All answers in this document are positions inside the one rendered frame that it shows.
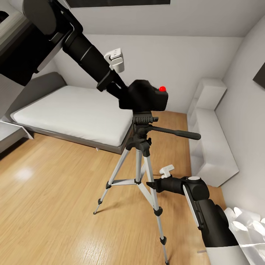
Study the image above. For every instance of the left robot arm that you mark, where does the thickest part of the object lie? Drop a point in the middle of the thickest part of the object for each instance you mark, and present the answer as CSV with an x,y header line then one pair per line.
x,y
29,40

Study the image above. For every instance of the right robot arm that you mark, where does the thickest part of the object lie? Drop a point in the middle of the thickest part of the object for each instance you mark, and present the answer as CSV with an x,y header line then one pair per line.
x,y
221,245

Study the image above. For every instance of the camera tripod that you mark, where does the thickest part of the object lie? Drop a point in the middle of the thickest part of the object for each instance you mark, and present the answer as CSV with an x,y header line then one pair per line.
x,y
141,126

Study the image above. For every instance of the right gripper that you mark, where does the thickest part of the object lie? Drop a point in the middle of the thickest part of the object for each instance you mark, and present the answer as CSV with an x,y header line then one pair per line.
x,y
162,184

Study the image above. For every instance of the nightstand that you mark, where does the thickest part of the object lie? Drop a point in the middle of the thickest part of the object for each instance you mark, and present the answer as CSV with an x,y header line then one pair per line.
x,y
10,133

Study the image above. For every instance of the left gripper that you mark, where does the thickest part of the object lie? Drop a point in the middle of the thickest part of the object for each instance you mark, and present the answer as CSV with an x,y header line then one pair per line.
x,y
94,63

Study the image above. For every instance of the bed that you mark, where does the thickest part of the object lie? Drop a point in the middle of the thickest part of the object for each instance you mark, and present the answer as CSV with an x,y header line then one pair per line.
x,y
47,105

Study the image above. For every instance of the digital camera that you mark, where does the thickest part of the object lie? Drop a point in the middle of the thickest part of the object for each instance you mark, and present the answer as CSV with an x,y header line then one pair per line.
x,y
142,95

